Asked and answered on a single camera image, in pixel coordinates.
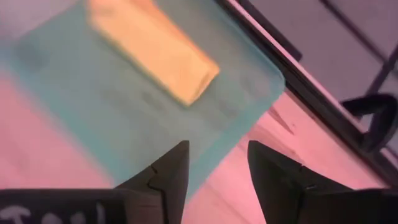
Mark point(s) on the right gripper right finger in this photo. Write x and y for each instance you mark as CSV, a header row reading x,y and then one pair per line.
x,y
276,186

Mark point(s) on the teal plastic basket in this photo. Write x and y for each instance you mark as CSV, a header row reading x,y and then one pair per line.
x,y
109,118

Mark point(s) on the yellow microfiber towel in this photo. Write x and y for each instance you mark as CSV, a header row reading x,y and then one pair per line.
x,y
155,46

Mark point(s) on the black aluminium table frame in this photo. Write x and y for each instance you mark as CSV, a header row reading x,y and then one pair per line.
x,y
323,107

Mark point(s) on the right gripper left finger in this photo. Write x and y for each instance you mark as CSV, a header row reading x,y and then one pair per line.
x,y
171,186

